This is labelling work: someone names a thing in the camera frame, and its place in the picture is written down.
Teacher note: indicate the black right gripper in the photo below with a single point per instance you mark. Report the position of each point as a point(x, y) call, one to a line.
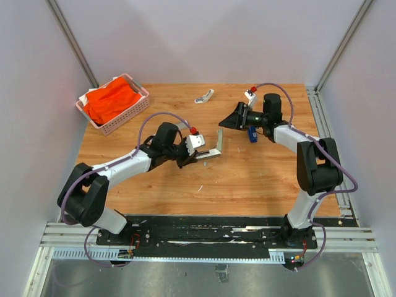
point(237, 119)

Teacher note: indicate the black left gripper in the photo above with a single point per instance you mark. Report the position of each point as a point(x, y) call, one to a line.
point(188, 158)

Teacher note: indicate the grey white stapler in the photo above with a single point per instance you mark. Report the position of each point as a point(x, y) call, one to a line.
point(213, 152)

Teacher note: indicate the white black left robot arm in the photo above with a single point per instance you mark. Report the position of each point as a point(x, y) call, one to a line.
point(83, 197)

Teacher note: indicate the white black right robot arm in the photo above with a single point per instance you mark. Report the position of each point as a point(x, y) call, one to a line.
point(315, 171)

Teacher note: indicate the orange cloth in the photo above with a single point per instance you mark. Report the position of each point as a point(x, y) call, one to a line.
point(104, 104)

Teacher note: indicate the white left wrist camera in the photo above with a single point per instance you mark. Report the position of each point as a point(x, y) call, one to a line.
point(193, 142)

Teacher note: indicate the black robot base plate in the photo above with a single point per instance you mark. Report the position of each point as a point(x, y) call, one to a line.
point(202, 235)

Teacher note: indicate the grey slotted cable duct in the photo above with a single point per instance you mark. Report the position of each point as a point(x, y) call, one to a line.
point(118, 256)

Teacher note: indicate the right aluminium frame post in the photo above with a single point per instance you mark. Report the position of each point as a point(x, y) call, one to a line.
point(352, 29)

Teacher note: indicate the aluminium frame post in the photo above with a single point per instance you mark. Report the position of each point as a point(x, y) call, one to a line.
point(61, 20)
point(352, 29)

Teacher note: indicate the left aluminium frame post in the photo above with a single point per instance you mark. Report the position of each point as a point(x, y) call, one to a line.
point(61, 20)

